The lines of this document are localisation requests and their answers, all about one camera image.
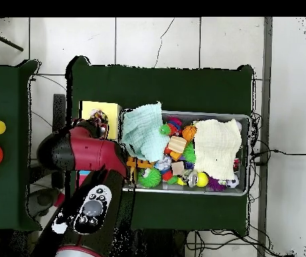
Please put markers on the black tripod leg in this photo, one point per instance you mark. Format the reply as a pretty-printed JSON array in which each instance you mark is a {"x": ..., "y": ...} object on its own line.
[{"x": 5, "y": 41}]

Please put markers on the small orange basketball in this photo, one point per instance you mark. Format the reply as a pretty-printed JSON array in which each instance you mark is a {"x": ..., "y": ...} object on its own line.
[{"x": 189, "y": 132}]

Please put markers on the mint green muslin cloth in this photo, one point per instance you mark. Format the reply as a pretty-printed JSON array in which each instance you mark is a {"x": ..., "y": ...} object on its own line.
[{"x": 142, "y": 131}]

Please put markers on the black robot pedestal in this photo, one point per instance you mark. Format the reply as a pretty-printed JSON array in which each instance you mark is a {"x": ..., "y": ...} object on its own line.
[{"x": 163, "y": 246}]

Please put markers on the green spiky ball with eyes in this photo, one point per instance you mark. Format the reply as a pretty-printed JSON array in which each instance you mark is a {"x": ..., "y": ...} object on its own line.
[{"x": 152, "y": 178}]

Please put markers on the cream muslin cloth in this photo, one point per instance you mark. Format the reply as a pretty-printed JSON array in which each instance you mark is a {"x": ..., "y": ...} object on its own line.
[{"x": 217, "y": 150}]

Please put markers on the clear mesh bin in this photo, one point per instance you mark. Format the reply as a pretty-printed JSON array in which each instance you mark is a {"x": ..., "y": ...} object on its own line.
[{"x": 209, "y": 115}]

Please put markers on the ridged wooden block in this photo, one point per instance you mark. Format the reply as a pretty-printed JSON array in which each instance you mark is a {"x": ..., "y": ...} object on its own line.
[{"x": 176, "y": 144}]

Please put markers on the black padded upright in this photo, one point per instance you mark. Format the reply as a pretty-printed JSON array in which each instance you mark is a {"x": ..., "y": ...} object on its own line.
[{"x": 59, "y": 109}]

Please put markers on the wooden box with three holes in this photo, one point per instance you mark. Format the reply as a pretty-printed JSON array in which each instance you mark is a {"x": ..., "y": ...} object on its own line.
[{"x": 113, "y": 115}]

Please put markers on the dark green side table cloth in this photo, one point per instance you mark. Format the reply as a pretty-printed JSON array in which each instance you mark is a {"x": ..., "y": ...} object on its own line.
[{"x": 2, "y": 200}]

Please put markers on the yellow ball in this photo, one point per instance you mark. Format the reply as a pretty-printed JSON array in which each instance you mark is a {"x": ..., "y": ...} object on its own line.
[{"x": 202, "y": 179}]

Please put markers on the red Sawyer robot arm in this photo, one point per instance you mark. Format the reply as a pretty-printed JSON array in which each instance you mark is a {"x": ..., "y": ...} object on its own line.
[{"x": 88, "y": 152}]

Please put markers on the clear glitter ball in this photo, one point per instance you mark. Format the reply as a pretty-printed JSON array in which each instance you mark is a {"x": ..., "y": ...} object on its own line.
[{"x": 163, "y": 162}]

